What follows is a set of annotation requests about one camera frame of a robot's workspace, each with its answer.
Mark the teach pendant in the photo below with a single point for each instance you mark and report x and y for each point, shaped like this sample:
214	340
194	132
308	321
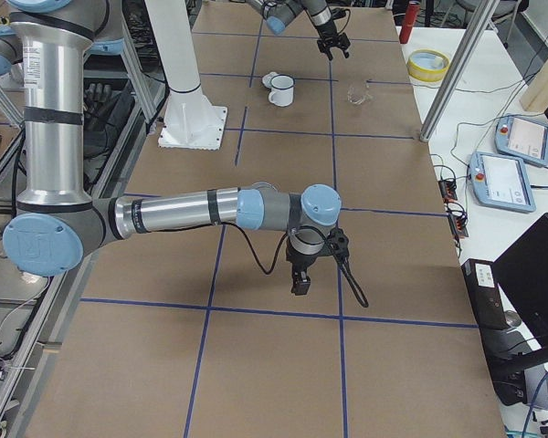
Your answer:
524	138
501	181

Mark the white enamel mug blue rim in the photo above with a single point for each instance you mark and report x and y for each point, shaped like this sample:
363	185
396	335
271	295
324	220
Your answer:
281	90

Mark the upper teach pendant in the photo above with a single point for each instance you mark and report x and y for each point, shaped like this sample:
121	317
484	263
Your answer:
524	138

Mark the red bottle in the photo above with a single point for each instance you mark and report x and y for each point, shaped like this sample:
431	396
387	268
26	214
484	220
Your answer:
408	23

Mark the black computer box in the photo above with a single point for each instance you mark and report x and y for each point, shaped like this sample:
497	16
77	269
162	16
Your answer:
484	294

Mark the blue tape grid lines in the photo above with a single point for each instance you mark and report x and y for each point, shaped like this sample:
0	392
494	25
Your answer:
190	340

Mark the black monitor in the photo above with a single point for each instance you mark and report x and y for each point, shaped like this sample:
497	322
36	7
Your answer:
522	273

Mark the aluminium frame post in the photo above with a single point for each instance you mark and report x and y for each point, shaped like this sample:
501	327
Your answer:
461	58

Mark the yellow tape roll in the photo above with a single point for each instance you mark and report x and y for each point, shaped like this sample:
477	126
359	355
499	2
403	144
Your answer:
427	65

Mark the lower orange black connector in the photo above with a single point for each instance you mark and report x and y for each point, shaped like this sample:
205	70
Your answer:
458	225

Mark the upper orange black connector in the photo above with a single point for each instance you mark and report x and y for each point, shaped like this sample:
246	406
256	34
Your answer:
448	189

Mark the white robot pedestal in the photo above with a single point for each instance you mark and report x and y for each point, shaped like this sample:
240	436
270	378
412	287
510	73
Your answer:
190	120

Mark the orange black connector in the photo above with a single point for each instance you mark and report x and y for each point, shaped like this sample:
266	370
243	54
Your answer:
448	189
458	225

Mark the lower teach pendant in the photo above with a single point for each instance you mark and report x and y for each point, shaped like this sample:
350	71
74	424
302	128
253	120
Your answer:
501	181

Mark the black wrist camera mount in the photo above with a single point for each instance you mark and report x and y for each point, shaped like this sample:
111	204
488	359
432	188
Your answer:
338	242

